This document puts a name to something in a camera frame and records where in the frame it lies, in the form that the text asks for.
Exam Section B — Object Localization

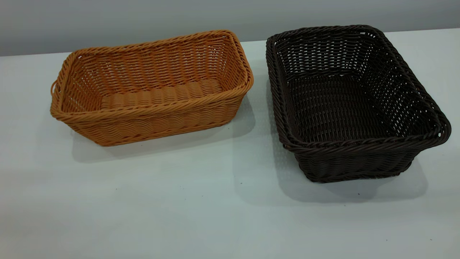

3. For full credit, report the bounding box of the orange-brown wicker basket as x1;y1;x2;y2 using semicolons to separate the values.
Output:
50;29;254;147

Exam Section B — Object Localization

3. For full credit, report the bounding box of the dark brown wicker basket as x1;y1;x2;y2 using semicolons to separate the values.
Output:
266;24;452;183

